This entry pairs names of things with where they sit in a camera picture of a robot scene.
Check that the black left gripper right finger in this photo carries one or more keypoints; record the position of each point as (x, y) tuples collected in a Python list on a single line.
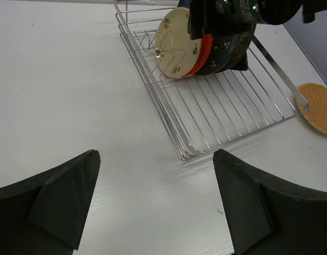
[(266, 214)]

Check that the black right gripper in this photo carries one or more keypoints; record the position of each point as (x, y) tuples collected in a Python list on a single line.
[(221, 18)]

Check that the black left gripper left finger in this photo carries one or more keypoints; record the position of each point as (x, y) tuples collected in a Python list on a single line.
[(46, 213)]

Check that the orange plate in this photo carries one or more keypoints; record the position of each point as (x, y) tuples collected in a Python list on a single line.
[(206, 46)]

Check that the teal blossom round plate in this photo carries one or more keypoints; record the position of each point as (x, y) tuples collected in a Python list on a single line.
[(221, 51)]

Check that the cream floral plate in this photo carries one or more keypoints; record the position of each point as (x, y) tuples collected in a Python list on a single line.
[(176, 52)]

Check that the grey deer pattern plate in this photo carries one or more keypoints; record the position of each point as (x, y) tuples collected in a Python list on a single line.
[(241, 48)]

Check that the dark blue leaf plate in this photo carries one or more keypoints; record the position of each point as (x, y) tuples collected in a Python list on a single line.
[(242, 64)]

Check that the woven tan round plate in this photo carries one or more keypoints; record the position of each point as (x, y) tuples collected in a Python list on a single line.
[(316, 113)]

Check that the wire metal dish rack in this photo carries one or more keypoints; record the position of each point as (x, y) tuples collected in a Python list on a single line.
[(204, 113)]

